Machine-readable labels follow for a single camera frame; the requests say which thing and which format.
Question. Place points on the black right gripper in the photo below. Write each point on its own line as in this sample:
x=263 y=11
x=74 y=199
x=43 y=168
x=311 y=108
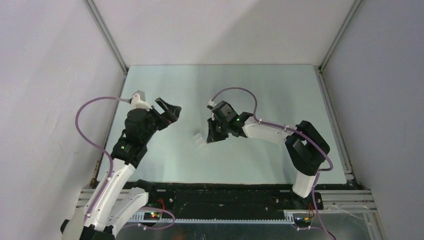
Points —
x=213 y=136

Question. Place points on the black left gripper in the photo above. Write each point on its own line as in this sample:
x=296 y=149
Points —
x=168 y=116

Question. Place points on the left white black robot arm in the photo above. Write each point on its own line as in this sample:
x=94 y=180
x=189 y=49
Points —
x=101 y=218

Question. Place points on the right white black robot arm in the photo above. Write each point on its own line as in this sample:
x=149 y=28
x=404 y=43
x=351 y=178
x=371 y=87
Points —
x=307 y=149

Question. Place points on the clear three-cell pill organizer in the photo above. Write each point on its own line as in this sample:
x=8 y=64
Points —
x=199 y=140

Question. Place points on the left circuit board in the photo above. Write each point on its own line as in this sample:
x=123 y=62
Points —
x=152 y=216

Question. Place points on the circuit board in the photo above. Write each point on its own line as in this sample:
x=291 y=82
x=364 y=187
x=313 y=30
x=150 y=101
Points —
x=152 y=216
x=302 y=222

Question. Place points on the right circuit board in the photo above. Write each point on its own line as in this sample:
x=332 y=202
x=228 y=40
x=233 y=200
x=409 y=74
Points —
x=302 y=222

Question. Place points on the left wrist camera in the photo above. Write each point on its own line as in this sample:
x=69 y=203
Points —
x=138 y=101

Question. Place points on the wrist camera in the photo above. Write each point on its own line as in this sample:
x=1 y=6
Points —
x=211 y=104
x=138 y=101

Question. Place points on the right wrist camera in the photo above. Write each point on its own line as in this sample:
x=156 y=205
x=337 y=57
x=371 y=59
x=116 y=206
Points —
x=211 y=104

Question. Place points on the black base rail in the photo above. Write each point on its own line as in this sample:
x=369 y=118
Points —
x=233 y=202

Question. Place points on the aluminium left frame post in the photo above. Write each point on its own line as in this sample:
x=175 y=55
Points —
x=106 y=34

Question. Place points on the aluminium frame post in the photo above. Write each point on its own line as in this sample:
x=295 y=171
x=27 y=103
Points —
x=352 y=12
x=106 y=34

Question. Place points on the aluminium right frame post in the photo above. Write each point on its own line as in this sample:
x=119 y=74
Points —
x=352 y=12

